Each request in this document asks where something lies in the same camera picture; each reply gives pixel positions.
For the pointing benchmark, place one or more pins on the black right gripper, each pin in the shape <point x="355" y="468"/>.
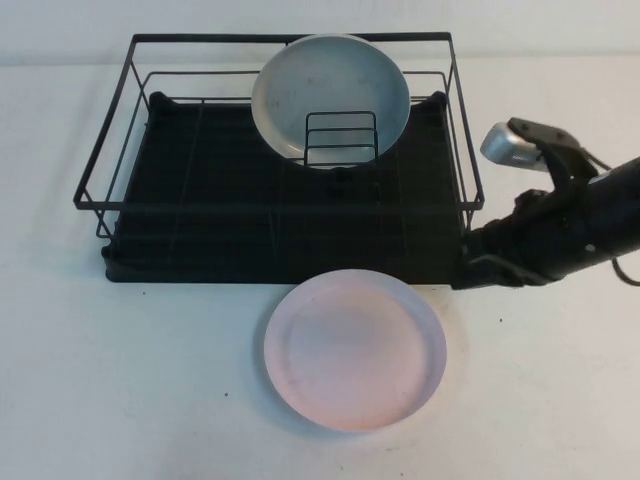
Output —
<point x="550" y="230"/>

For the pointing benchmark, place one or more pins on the pink round plate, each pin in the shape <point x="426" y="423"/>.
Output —
<point x="355" y="350"/>

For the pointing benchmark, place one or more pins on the grey-blue round plate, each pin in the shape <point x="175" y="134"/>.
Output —
<point x="330" y="85"/>

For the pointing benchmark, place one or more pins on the black plastic drain tray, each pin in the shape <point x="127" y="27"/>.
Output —
<point x="225" y="250"/>

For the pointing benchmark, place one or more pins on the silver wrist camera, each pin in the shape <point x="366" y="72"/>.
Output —
<point x="505" y="145"/>

